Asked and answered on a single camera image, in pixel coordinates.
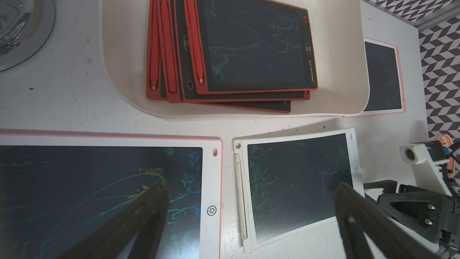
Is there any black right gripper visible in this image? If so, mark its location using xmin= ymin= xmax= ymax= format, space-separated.
xmin=364 ymin=180 xmax=460 ymax=248

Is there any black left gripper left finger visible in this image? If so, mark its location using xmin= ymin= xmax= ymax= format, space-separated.
xmin=59 ymin=181 xmax=170 ymax=259

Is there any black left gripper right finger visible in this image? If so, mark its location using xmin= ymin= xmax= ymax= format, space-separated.
xmin=334 ymin=183 xmax=442 ymax=259

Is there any pink writing tablet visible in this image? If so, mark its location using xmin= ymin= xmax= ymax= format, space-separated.
xmin=1 ymin=132 xmax=223 ymax=259
xmin=357 ymin=37 xmax=406 ymax=117

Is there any red writing tablet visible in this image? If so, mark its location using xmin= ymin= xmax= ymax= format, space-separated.
xmin=146 ymin=0 xmax=167 ymax=101
xmin=156 ymin=0 xmax=291 ymax=113
xmin=173 ymin=0 xmax=310 ymax=103

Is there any white tablet stylus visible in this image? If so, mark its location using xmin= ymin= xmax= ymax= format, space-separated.
xmin=234 ymin=153 xmax=247 ymax=242

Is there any white plastic storage box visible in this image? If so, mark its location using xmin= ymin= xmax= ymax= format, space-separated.
xmin=99 ymin=0 xmax=370 ymax=118

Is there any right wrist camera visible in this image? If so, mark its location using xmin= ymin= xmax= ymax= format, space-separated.
xmin=400 ymin=140 xmax=452 ymax=195

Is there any chrome wire stand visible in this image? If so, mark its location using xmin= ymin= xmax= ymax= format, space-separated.
xmin=1 ymin=0 xmax=56 ymax=71

